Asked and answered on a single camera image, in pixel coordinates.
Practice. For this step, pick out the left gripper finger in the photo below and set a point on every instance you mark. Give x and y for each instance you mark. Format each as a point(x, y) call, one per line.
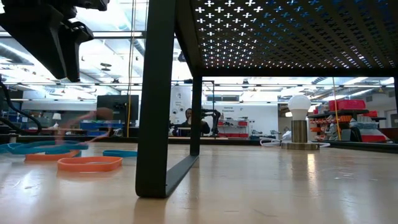
point(40, 43)
point(73, 49)

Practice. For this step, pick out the orange rubber band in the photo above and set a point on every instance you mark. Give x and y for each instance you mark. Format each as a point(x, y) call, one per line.
point(90, 167)
point(77, 119)
point(49, 157)

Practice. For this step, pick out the black perforated metal shelf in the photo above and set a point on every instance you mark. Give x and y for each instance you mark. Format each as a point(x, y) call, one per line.
point(155, 109)

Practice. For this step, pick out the black background robot arm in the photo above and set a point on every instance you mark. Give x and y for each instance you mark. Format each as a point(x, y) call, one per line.
point(214, 119)

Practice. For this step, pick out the small background table lamp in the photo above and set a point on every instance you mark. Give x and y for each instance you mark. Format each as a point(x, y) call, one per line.
point(56, 116)

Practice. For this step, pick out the black monitor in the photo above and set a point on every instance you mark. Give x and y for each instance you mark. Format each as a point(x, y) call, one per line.
point(118, 107)

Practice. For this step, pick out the white background panel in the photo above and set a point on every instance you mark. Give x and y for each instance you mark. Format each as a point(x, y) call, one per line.
point(180, 99)

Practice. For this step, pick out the person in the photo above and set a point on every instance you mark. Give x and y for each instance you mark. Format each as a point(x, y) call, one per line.
point(186, 123)

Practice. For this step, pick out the red background bins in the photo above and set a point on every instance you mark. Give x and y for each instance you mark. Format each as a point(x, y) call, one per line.
point(237, 135)

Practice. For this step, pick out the white light bulb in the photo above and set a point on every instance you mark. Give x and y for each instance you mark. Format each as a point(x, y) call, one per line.
point(299, 104)

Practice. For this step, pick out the brass lamp base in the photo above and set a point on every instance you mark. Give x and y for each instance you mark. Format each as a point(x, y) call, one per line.
point(299, 132)

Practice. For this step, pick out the shelf rack red bins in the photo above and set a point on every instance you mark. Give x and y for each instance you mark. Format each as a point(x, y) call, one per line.
point(346, 105)

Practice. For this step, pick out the white cylinder post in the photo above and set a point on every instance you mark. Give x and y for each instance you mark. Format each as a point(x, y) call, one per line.
point(12, 140)

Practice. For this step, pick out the black ceiling camera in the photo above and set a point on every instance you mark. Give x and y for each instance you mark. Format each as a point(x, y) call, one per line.
point(182, 57)

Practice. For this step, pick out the black background rig frame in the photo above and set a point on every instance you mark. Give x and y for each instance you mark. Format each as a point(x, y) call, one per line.
point(213, 93)

